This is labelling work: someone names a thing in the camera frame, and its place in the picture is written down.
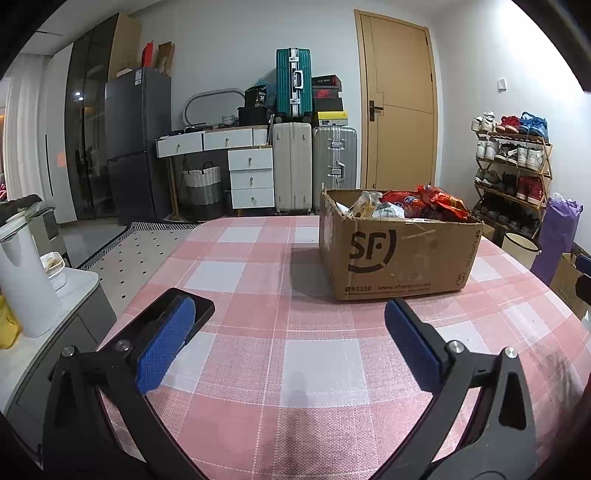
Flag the oval metal hoop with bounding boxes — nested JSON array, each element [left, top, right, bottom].
[[184, 89, 246, 128]]

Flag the white food container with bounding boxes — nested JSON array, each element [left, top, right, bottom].
[[40, 251, 68, 292]]

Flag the yellow bag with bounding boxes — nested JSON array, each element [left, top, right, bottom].
[[0, 295, 22, 350]]

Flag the purple bag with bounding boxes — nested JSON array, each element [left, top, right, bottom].
[[529, 192, 584, 288]]

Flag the dark glass cabinet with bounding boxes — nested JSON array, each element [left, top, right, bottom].
[[66, 17, 117, 221]]

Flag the white suitcase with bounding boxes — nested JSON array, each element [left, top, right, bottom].
[[272, 120, 314, 214]]

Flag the red chip bag blue label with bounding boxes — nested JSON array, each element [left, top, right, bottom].
[[382, 190, 429, 219]]

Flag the white curtain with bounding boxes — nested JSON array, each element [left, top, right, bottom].
[[4, 53, 49, 201]]

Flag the silver suitcase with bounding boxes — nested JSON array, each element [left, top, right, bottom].
[[312, 126, 359, 216]]

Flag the pink plaid tablecloth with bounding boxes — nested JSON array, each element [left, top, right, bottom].
[[95, 215, 591, 480]]

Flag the rows of shoes on rack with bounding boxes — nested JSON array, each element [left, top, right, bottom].
[[471, 111, 551, 234]]

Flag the white drawer cabinet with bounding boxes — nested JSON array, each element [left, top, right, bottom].
[[227, 147, 276, 210]]

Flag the open printed cardboard box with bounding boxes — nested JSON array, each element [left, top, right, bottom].
[[551, 252, 590, 320]]

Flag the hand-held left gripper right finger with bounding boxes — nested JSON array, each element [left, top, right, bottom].
[[369, 298, 539, 480]]

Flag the wooden shoe rack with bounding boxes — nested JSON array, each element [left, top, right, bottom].
[[473, 128, 553, 239]]

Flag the red cookie packet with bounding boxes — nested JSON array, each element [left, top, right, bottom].
[[417, 184, 471, 222]]

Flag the white kettle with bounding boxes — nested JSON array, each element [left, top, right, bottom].
[[0, 216, 64, 339]]

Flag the cream trash bin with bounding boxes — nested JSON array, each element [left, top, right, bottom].
[[501, 232, 541, 258]]

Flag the wooden door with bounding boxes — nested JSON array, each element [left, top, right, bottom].
[[354, 8, 439, 191]]

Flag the wide black box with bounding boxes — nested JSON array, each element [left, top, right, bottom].
[[237, 106, 273, 128]]

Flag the teal suitcase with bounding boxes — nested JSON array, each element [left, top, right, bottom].
[[276, 47, 313, 122]]

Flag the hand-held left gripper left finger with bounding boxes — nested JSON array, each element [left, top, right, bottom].
[[42, 296, 204, 480]]

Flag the grey side cabinet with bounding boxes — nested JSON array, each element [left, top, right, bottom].
[[0, 267, 117, 432]]

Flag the grey white laundry basket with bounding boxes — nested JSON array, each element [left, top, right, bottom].
[[183, 161, 223, 221]]

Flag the black smartphone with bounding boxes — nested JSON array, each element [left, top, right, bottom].
[[94, 288, 216, 366]]

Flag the white desk with drawers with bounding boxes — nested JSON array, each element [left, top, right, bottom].
[[156, 125, 274, 158]]

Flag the dark grey refrigerator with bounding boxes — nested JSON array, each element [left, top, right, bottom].
[[105, 66, 173, 225]]

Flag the brown flat cardboard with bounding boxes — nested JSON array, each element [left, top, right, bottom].
[[156, 41, 176, 75]]

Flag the brown cardboard box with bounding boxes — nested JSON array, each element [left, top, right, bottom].
[[318, 188, 484, 302]]

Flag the black printed box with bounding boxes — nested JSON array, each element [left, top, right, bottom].
[[244, 85, 269, 110]]

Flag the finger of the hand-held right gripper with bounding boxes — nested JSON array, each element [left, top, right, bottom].
[[574, 254, 591, 320]]

